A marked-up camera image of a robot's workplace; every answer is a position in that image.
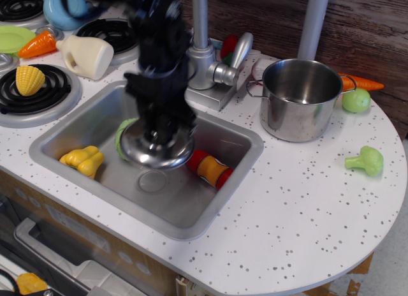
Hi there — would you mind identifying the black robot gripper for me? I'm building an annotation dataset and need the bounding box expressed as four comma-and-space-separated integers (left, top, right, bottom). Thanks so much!
124, 61, 196, 145

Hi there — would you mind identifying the steel pot lid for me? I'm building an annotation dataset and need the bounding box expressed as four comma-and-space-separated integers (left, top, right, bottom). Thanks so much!
120, 120, 195, 170

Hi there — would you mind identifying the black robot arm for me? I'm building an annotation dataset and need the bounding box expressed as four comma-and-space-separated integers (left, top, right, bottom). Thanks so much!
94, 0, 195, 145

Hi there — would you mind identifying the stainless steel pot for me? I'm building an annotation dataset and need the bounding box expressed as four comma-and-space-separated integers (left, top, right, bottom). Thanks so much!
245, 59, 357, 143

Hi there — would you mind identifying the green toy cabbage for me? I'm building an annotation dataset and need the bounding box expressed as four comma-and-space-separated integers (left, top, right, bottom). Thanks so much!
114, 118, 138, 161

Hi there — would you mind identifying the silver toy faucet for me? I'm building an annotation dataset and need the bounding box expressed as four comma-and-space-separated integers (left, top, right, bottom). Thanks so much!
185, 0, 253, 111

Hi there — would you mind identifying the red toy ketchup bottle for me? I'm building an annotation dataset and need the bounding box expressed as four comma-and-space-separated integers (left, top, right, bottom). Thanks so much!
187, 149, 233, 190

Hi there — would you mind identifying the yellow toy bell pepper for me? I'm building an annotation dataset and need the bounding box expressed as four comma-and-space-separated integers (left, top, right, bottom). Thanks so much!
59, 145, 104, 179

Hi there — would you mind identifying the grey toy sink basin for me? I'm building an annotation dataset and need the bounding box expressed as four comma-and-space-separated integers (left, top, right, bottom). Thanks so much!
29, 81, 263, 240

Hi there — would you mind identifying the cream toy milk jug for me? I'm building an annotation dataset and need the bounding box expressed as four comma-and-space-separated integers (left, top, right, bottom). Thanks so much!
56, 35, 114, 80

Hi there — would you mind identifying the red toy pepper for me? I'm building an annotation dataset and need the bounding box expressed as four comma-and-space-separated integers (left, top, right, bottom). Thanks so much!
220, 34, 238, 66

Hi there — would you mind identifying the front left stove burner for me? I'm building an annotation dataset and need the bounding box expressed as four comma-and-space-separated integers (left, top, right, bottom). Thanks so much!
1, 64, 82, 128

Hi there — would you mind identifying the pink white toy slice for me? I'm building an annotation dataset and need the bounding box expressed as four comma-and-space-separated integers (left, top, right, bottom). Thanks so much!
251, 58, 274, 80

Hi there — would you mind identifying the yellow toy corn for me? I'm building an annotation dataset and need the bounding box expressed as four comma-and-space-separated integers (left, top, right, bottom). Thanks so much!
15, 65, 45, 96

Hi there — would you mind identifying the orange toy carrot left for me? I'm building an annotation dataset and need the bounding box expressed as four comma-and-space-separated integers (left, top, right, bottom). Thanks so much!
18, 31, 57, 59

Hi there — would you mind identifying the orange toy carrot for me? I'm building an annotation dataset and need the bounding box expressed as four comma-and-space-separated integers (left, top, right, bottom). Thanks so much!
18, 31, 57, 59
339, 73, 384, 91

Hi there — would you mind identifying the blue toy bowl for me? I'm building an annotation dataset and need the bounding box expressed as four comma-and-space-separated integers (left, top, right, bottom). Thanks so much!
43, 0, 88, 31

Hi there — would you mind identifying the green toy plate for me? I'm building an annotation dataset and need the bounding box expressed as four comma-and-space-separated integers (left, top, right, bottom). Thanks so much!
0, 26, 36, 56

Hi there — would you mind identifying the back left stove burner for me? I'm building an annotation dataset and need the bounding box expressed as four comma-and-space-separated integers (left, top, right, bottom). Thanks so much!
1, 0, 48, 30

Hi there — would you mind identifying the orange toy carrot right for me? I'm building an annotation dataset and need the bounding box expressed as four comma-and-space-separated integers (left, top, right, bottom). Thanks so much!
339, 73, 384, 91

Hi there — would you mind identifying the green toy apple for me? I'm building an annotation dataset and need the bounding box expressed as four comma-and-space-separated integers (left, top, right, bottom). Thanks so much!
342, 88, 371, 113

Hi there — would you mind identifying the yellow toy on floor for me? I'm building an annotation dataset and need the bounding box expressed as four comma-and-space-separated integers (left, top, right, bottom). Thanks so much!
16, 273, 48, 295

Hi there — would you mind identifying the green toy broccoli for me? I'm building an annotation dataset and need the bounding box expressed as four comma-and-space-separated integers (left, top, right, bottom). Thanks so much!
344, 145, 384, 177

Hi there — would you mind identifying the black cable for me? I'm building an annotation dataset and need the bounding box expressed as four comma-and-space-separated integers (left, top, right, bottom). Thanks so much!
60, 0, 106, 21

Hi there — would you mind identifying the toy oven door handle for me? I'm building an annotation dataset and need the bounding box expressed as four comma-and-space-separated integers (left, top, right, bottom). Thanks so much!
13, 217, 96, 290

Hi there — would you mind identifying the grey right support post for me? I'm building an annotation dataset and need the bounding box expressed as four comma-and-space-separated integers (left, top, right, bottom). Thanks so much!
297, 0, 329, 60

